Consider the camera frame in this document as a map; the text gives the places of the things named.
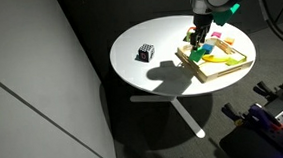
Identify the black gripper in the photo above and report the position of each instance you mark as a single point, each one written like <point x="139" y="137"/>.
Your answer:
<point x="202" y="23"/>

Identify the blue block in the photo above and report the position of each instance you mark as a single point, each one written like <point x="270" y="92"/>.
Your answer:
<point x="209" y="48"/>

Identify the pink block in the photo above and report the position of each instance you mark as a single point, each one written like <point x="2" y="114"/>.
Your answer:
<point x="216" y="34"/>

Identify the wooden tray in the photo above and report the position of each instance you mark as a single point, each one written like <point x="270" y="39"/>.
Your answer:
<point x="214" y="72"/>

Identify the light green block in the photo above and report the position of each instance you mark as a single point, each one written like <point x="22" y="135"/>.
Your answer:
<point x="235" y="61"/>

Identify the multicoloured picture cube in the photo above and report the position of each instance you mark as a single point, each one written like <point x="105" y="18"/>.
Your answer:
<point x="188" y="36"/>

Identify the yellow toy banana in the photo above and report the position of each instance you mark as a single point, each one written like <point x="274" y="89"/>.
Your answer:
<point x="217" y="59"/>

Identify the black and white cube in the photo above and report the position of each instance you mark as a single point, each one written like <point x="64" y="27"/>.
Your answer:
<point x="146" y="52"/>

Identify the white table base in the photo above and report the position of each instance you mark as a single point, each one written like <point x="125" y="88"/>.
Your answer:
<point x="187" y="119"/>

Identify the purple clamp orange tip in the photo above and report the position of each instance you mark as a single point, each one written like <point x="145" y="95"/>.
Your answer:
<point x="282" y="90"/>
<point x="261" y="117"/>

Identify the black cart top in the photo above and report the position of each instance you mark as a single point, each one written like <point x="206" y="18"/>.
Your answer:
<point x="246" y="148"/>

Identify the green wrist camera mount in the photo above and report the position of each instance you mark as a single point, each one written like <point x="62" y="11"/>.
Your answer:
<point x="224" y="16"/>

